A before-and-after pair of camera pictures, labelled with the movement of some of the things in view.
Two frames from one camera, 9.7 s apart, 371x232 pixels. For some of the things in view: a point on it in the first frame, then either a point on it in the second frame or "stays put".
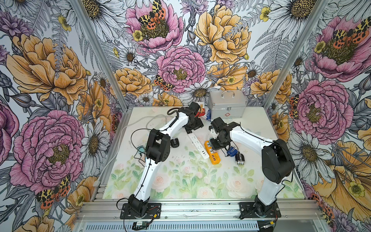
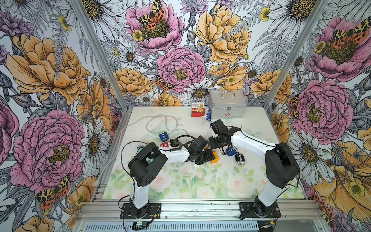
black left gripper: [199, 124] to [208, 157]
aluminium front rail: [311, 210] stays put
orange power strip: [215, 158] stays put
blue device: [232, 151] stays put
